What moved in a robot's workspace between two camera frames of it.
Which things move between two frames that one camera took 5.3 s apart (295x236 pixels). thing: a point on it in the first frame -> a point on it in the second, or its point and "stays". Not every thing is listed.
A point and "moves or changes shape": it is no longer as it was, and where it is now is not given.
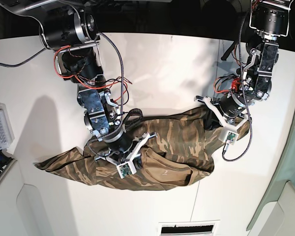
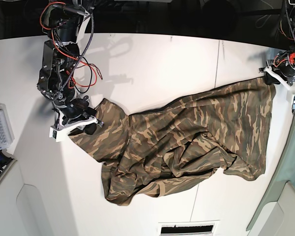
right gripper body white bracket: [230, 132] -> [291, 90]
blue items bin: [1, 164] stays
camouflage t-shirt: [181, 150] moves or changes shape
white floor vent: [195, 227] stays
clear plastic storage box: [1, 134] stays
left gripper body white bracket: [129, 168] -> [57, 132]
